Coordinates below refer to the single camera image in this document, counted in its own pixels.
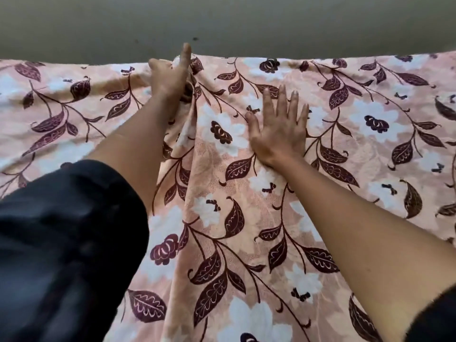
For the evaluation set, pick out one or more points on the person's left hand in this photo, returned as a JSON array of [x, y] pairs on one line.
[[171, 78]]

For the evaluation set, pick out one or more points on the person's right hand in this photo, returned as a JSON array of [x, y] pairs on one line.
[[279, 135]]

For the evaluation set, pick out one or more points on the pink floral bed sheet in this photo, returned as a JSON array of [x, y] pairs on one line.
[[249, 210]]

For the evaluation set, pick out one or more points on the person's right forearm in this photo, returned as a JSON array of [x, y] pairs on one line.
[[374, 238]]

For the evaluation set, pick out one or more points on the person's left forearm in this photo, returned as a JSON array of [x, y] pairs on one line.
[[139, 146]]

